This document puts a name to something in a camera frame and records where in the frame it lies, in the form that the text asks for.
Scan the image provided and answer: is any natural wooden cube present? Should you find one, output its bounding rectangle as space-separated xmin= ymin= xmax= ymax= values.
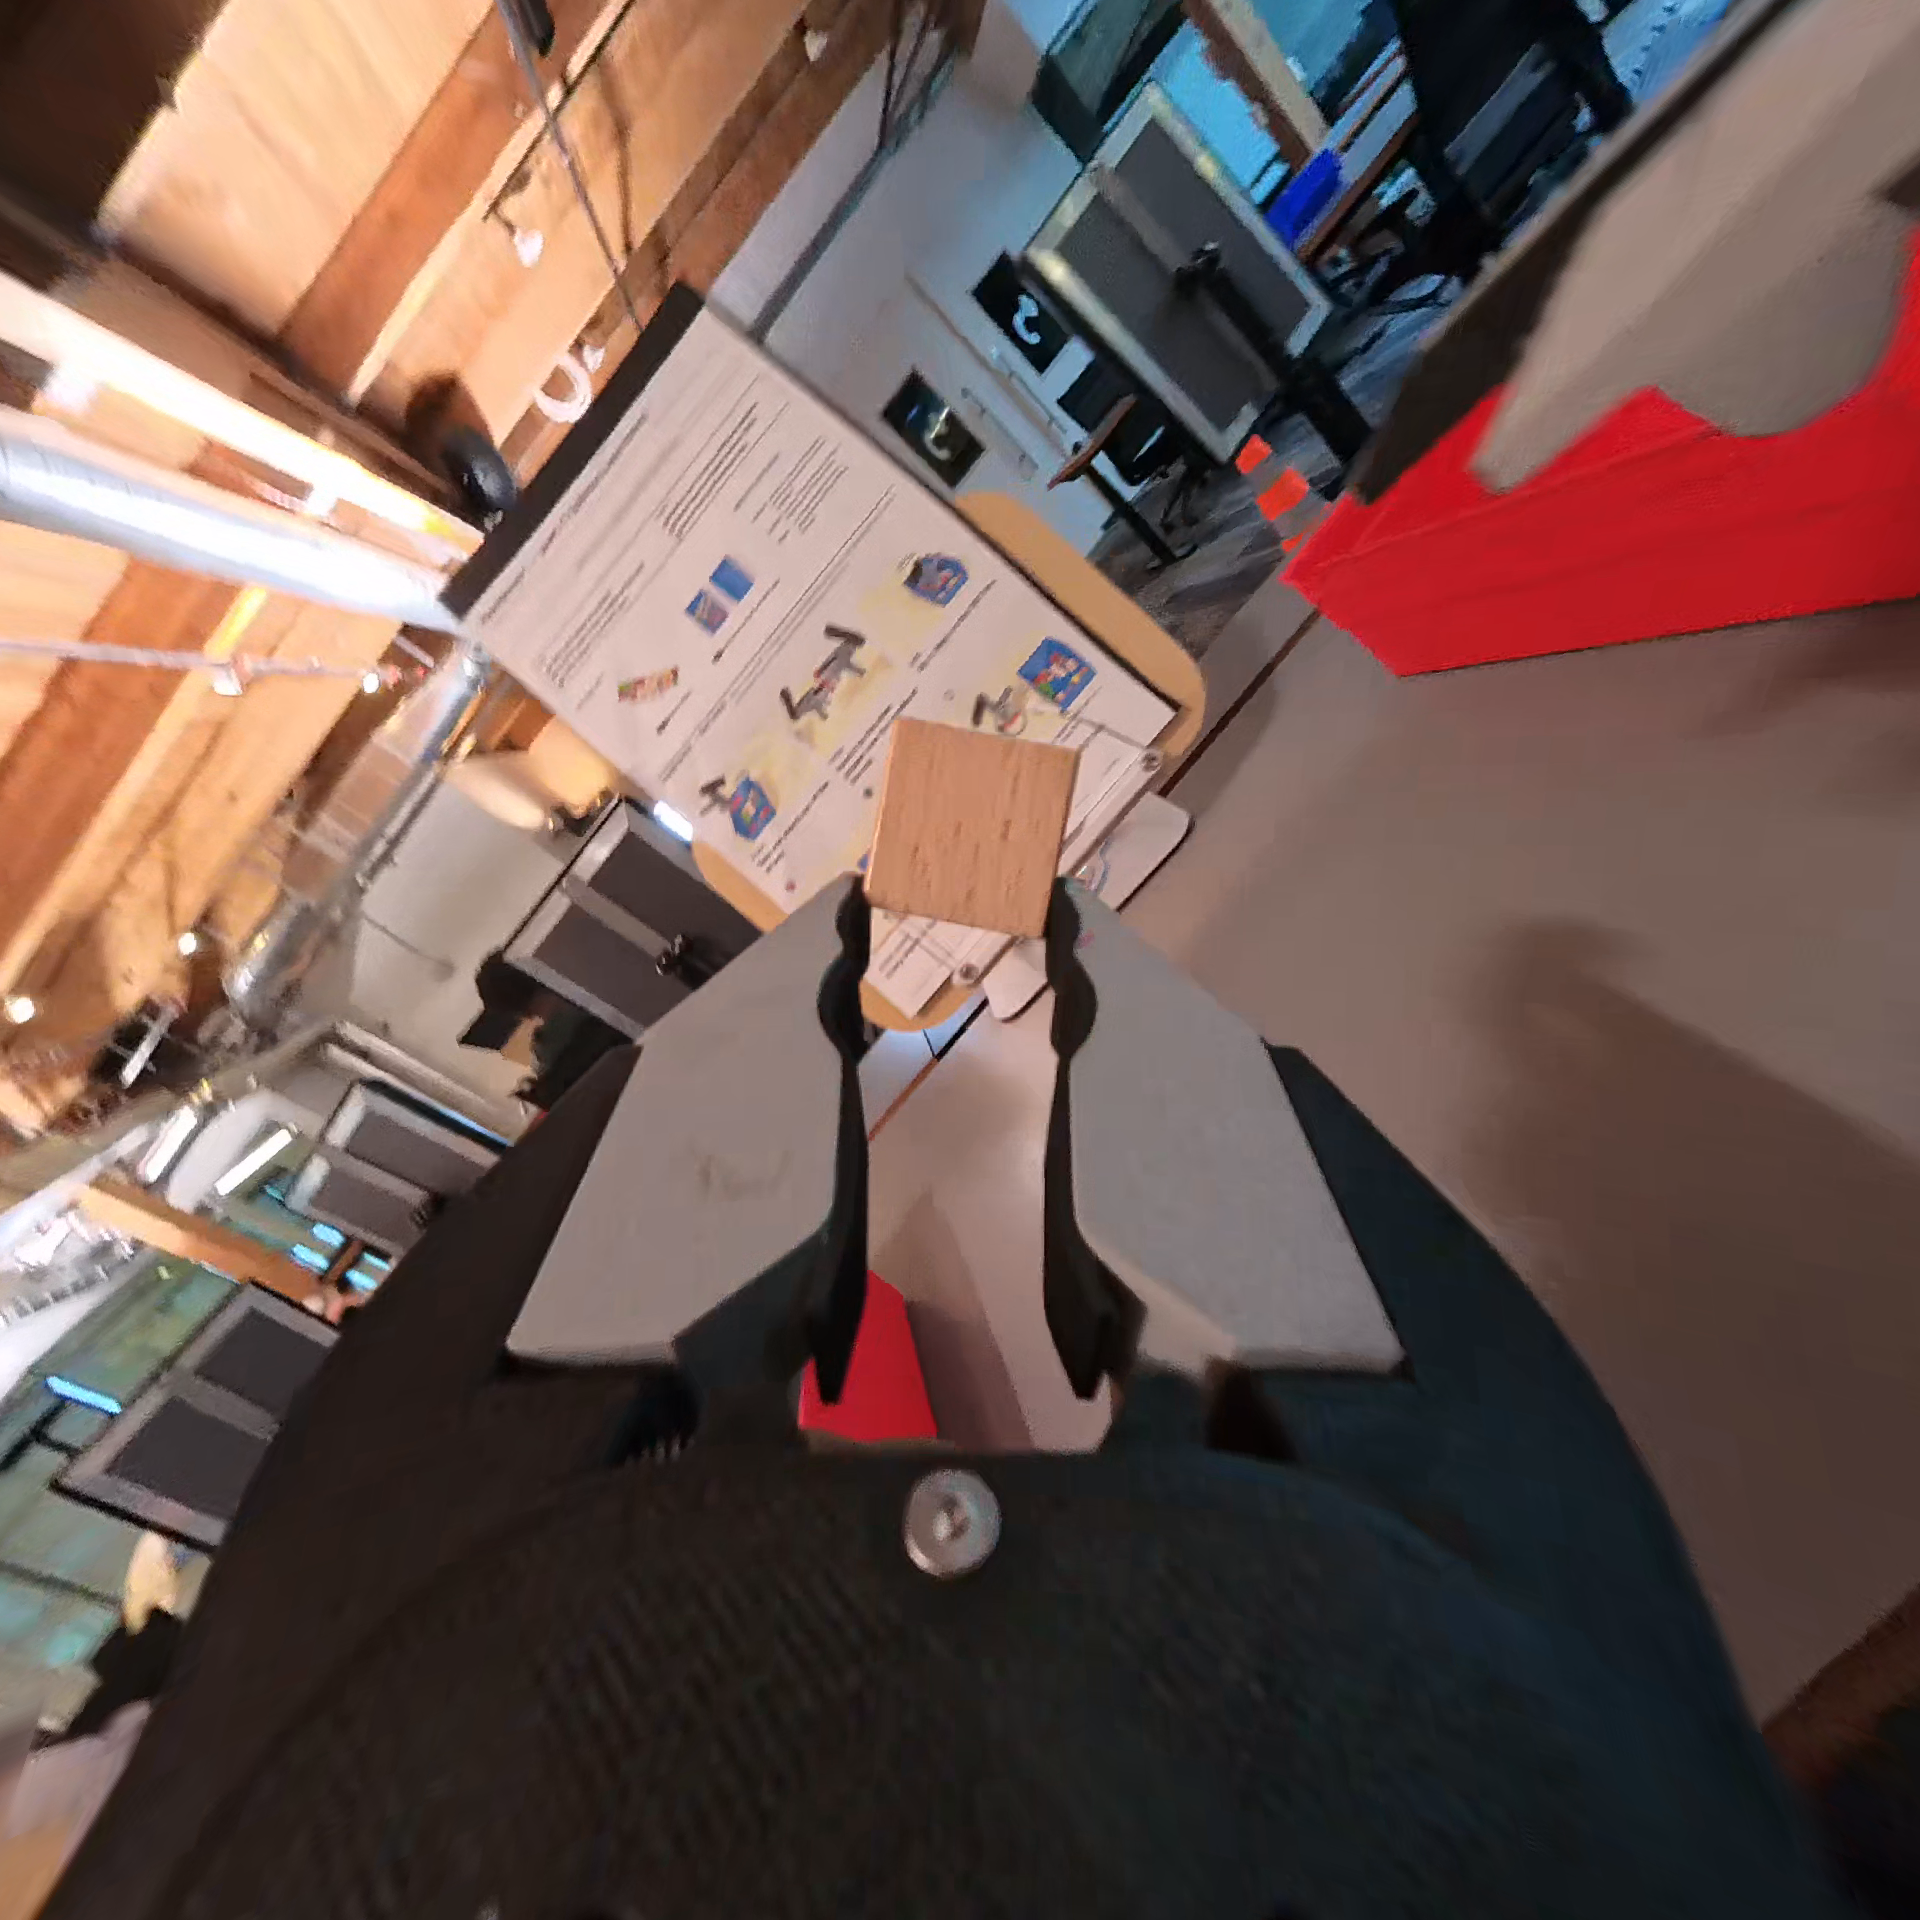
xmin=865 ymin=718 xmax=1082 ymax=942

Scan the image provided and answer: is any printed instruction poster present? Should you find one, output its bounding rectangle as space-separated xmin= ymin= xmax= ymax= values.
xmin=456 ymin=282 xmax=1186 ymax=1022

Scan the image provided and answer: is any silver ceiling duct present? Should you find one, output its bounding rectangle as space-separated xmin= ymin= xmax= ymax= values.
xmin=0 ymin=406 xmax=466 ymax=633

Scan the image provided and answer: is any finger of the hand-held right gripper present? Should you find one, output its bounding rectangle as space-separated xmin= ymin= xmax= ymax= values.
xmin=1352 ymin=0 xmax=1920 ymax=506

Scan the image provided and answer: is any black marker sign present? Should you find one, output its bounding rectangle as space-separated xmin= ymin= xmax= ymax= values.
xmin=971 ymin=253 xmax=1095 ymax=377
xmin=883 ymin=371 xmax=987 ymax=486

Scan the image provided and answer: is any red plastic bin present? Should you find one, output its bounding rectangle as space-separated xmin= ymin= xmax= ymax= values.
xmin=1280 ymin=352 xmax=1920 ymax=681

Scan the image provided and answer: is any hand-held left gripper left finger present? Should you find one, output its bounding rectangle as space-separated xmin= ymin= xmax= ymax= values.
xmin=507 ymin=881 xmax=875 ymax=1407

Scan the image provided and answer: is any grey panel on black stand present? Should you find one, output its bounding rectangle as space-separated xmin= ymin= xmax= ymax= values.
xmin=1020 ymin=82 xmax=1338 ymax=467
xmin=504 ymin=802 xmax=768 ymax=1038
xmin=52 ymin=1289 xmax=338 ymax=1547

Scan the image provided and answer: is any blue plastic bin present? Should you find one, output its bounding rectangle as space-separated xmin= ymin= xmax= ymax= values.
xmin=1265 ymin=146 xmax=1345 ymax=243

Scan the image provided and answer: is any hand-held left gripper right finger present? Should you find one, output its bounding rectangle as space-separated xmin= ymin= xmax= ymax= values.
xmin=1040 ymin=881 xmax=1409 ymax=1403

